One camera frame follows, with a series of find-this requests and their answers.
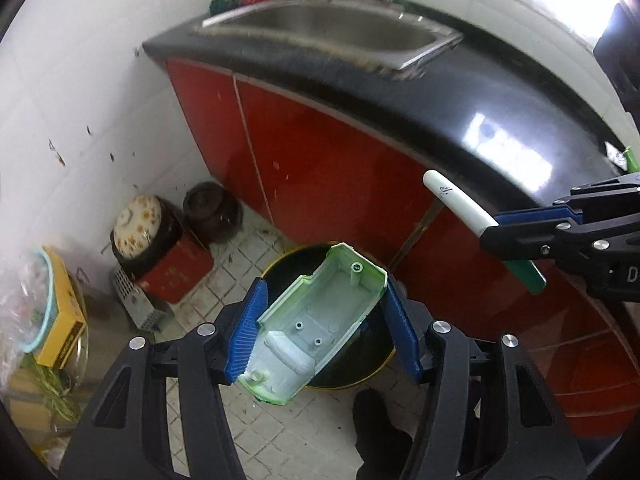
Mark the stainless steel sink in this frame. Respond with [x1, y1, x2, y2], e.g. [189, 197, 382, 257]
[194, 0, 463, 77]

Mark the metal grater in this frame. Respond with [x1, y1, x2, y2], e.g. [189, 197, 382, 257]
[110, 266, 168, 332]

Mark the green white marker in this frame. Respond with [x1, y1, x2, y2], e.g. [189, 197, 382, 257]
[423, 170, 547, 295]

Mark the green scouring pad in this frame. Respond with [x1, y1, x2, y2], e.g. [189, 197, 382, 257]
[208, 0, 242, 16]

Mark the red cabinet door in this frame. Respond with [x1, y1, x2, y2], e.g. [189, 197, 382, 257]
[166, 58, 639, 437]

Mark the pale green plastic shell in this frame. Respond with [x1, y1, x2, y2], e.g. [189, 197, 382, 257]
[238, 243, 388, 405]

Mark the yellow cardboard box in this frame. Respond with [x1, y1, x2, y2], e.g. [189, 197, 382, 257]
[36, 246, 87, 370]

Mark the dark clay jar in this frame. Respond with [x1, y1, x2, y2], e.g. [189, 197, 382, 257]
[182, 182, 243, 246]

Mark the black trash bin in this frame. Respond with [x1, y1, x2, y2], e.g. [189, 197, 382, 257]
[262, 243, 394, 390]

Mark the red square container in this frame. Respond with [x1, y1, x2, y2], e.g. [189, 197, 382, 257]
[134, 230, 214, 304]

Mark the floral lid pot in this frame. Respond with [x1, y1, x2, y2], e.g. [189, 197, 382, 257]
[110, 195, 183, 282]

